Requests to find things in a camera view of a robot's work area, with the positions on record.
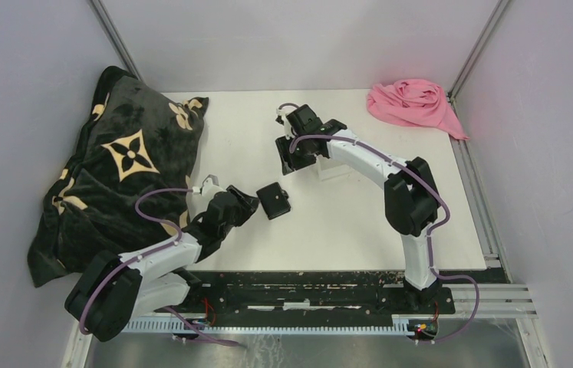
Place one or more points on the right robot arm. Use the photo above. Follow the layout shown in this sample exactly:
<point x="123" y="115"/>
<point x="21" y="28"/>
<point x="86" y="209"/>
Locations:
<point x="411" y="198"/>

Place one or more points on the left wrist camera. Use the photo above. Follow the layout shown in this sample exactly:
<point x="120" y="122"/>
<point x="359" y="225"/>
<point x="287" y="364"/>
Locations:
<point x="208" y="188"/>

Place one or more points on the black floral pillow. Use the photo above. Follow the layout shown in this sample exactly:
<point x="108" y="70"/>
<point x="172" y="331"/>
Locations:
<point x="135" y="141"/>

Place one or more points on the white plastic bin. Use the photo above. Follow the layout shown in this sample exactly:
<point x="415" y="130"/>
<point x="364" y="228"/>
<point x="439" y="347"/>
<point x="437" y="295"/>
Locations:
<point x="328" y="169"/>

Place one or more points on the pink crumpled cloth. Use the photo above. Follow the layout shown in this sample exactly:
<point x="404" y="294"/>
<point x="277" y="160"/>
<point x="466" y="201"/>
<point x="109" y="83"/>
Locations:
<point x="414" y="103"/>

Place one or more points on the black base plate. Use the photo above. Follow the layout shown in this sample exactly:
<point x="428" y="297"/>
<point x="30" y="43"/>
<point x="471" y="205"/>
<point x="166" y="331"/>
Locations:
<point x="307" y="299"/>

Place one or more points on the aluminium frame rail right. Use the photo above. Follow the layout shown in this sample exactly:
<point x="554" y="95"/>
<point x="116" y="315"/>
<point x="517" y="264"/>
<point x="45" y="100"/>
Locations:
<point x="478" y="48"/>

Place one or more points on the aluminium frame rail left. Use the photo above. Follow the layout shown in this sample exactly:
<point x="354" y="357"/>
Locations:
<point x="110" y="29"/>

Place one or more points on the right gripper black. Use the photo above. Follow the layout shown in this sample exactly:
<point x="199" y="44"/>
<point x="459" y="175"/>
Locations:
<point x="288" y="162"/>

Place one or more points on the black leather card holder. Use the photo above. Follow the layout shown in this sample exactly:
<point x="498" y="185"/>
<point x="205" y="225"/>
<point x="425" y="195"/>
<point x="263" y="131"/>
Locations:
<point x="274" y="200"/>

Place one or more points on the aluminium frame rail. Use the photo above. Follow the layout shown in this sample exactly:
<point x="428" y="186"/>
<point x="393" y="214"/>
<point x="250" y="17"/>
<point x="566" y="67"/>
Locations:
<point x="478" y="48"/>
<point x="110" y="29"/>

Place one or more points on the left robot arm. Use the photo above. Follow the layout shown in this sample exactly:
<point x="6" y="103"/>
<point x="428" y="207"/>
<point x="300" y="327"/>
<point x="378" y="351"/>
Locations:
<point x="116" y="288"/>

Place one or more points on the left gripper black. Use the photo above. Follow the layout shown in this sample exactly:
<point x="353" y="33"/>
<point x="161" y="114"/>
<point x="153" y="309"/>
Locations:
<point x="247" y="204"/>

